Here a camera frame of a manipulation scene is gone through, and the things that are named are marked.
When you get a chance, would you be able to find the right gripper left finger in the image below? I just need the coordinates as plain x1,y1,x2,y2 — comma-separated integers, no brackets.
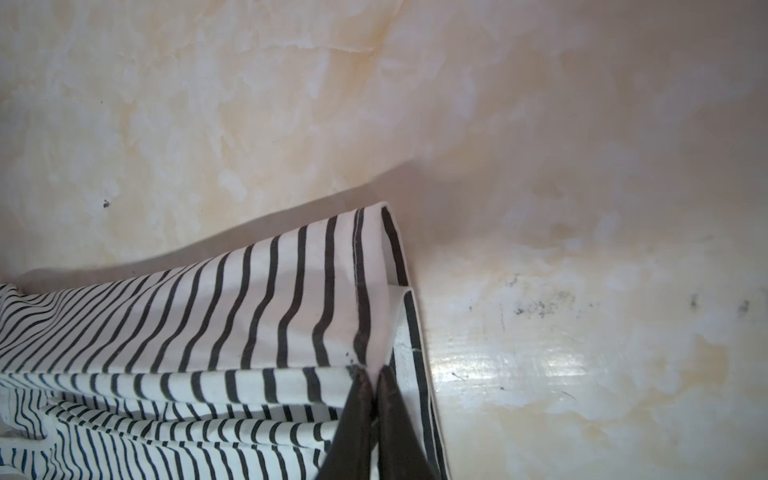
316,367,374,480

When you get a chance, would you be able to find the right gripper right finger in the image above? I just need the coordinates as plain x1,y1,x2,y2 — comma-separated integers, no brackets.
376,366,437,480

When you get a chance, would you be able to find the black white striped tank top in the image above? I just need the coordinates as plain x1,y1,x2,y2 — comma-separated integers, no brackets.
1,203,449,479

